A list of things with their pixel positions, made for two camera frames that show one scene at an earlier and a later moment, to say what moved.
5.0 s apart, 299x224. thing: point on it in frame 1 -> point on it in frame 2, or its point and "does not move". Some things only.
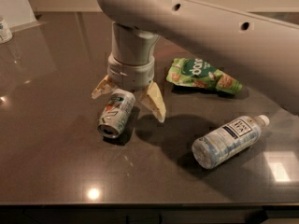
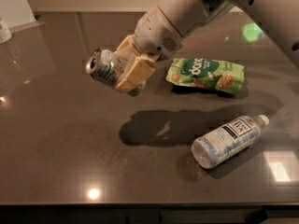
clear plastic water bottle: x=223 y=142 does not move
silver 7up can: x=118 y=107 -> x=105 y=66
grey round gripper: x=131 y=74 -> x=156 y=34
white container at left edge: x=6 y=35 does not move
